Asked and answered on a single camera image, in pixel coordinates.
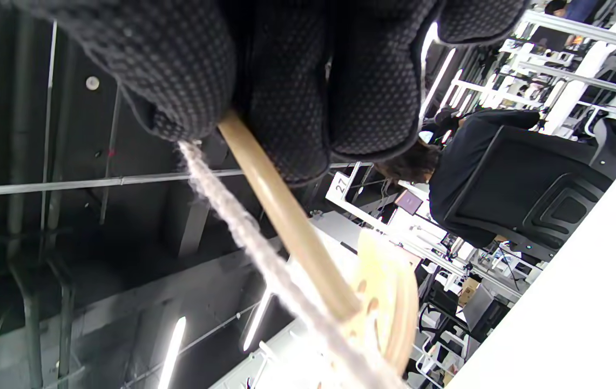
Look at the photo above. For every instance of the wooden crocodile lacing toy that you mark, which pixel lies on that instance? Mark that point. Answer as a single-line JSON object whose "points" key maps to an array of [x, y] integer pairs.
{"points": [[388, 302]]}

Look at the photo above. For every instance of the person's right hand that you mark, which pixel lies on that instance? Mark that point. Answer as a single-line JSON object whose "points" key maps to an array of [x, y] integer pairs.
{"points": [[286, 81]]}

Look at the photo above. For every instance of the black mesh office chair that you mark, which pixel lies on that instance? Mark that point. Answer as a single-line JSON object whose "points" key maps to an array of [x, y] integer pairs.
{"points": [[545, 194]]}

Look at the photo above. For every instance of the short white ceiling light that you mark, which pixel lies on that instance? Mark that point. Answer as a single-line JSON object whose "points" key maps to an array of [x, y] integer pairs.
{"points": [[257, 320]]}

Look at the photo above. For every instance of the wooden lacing needle stick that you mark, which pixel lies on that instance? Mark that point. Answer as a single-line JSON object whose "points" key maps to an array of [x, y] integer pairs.
{"points": [[286, 216]]}

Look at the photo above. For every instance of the long white ceiling light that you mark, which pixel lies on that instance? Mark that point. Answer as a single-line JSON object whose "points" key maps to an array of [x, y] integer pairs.
{"points": [[173, 351]]}

